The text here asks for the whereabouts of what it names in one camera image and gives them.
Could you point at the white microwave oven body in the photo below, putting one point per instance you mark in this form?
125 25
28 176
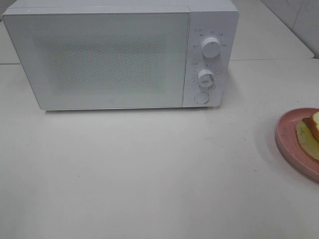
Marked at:
206 18

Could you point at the toast sandwich with cheese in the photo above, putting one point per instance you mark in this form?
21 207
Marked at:
308 135

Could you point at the upper white power knob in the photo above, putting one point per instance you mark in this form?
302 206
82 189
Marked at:
211 47

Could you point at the round white door button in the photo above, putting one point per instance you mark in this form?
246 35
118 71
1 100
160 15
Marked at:
202 98

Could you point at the white microwave door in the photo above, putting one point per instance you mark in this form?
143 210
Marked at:
102 61

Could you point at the lower white timer knob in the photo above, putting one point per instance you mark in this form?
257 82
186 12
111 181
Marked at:
206 78

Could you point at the pink round plate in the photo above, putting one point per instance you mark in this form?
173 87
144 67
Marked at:
289 146

